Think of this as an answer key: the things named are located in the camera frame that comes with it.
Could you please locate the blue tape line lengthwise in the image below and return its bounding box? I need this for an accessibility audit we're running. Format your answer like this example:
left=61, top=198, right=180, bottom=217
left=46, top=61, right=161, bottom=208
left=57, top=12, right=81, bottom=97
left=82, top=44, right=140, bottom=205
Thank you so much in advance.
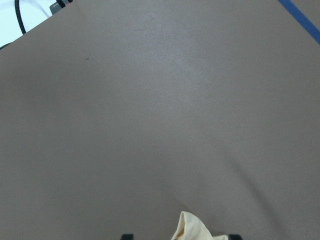
left=278, top=0, right=320, bottom=44

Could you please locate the thin black wall cable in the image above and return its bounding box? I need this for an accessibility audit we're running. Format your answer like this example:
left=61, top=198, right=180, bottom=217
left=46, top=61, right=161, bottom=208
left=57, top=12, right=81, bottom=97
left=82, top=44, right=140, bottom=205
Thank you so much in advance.
left=0, top=0, right=27, bottom=51

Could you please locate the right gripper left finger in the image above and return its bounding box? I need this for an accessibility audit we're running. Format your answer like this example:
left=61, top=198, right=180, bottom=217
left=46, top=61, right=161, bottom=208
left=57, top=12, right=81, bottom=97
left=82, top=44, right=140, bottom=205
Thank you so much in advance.
left=121, top=233, right=134, bottom=240

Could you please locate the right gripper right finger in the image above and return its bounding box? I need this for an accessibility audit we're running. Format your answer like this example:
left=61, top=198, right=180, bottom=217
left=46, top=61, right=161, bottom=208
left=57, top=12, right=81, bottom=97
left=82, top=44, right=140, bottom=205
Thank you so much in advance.
left=228, top=234, right=241, bottom=240

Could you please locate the cream long-sleeve graphic shirt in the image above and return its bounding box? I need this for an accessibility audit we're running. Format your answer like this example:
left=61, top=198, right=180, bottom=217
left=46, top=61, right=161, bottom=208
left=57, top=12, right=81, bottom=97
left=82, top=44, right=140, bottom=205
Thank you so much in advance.
left=171, top=211, right=229, bottom=240

